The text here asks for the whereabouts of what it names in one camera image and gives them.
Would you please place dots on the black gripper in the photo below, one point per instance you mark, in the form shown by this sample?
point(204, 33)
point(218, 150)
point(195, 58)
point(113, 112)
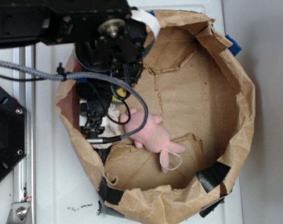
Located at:
point(112, 47)

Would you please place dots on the yellow green sponge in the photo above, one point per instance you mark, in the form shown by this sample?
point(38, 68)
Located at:
point(120, 93)

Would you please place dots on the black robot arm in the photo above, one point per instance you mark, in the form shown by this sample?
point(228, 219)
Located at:
point(27, 22)

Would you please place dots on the brown paper bag bin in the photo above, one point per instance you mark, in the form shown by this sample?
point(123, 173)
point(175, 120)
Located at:
point(207, 102)

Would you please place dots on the crumpled white paper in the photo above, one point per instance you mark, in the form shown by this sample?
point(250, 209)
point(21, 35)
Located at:
point(111, 128)

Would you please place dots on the pink plush toy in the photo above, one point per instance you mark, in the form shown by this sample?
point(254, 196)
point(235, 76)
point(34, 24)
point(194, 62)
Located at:
point(153, 136)

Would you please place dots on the blue tape piece right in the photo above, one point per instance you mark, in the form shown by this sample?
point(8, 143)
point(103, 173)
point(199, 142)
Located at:
point(235, 48)

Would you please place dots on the black tape piece bottom left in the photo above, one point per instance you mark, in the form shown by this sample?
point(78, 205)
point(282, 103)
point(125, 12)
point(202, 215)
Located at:
point(108, 194)

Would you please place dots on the black tape piece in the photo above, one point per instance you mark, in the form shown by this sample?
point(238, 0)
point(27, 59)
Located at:
point(209, 208)
point(108, 194)
point(213, 176)

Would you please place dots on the white plastic tray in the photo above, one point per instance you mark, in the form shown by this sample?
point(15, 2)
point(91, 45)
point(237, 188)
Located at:
point(63, 192)

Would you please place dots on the black tape piece bottom right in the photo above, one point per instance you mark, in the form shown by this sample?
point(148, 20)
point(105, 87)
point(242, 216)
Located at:
point(213, 176)

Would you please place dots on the black tape piece lower right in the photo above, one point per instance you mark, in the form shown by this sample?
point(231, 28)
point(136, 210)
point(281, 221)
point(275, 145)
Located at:
point(209, 208)

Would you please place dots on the aluminium frame rail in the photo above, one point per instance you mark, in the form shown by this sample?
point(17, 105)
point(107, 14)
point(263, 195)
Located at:
point(24, 172)

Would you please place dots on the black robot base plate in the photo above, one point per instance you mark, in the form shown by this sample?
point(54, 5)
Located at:
point(11, 133)

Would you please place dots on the metal corner bracket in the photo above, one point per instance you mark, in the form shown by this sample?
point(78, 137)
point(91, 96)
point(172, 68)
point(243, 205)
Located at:
point(20, 213)

